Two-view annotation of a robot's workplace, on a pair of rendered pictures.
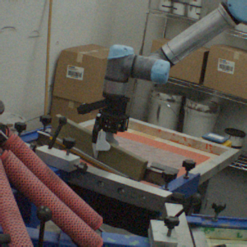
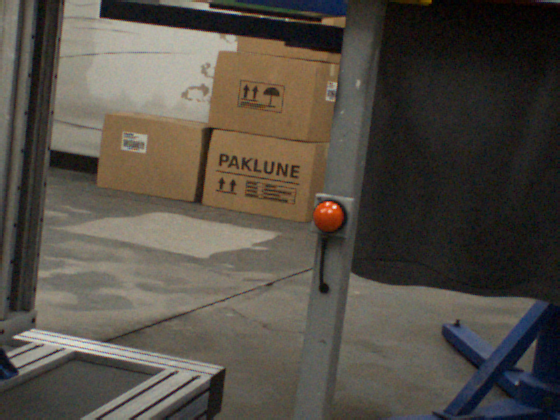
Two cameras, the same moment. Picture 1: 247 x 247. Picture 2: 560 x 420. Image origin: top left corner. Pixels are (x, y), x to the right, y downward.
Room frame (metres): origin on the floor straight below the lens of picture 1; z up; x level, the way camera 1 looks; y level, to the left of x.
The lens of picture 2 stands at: (4.27, -0.62, 0.84)
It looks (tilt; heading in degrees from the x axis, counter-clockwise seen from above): 8 degrees down; 175
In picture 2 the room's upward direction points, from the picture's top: 7 degrees clockwise
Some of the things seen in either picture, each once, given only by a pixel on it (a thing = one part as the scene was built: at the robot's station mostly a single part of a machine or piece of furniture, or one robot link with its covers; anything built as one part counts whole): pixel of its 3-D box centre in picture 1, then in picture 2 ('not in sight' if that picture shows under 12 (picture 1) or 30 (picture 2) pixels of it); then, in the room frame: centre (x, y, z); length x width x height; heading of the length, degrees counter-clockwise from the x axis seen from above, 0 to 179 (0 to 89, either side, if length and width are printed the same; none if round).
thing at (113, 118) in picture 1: (112, 112); not in sight; (2.08, 0.04, 1.17); 0.09 x 0.08 x 0.12; 64
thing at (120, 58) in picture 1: (119, 63); not in sight; (2.08, 0.04, 1.33); 0.09 x 0.08 x 0.11; 81
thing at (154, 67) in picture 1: (151, 69); not in sight; (2.09, -0.06, 1.33); 0.11 x 0.11 x 0.08; 81
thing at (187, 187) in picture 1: (174, 192); not in sight; (1.99, -0.19, 0.97); 0.30 x 0.05 x 0.07; 154
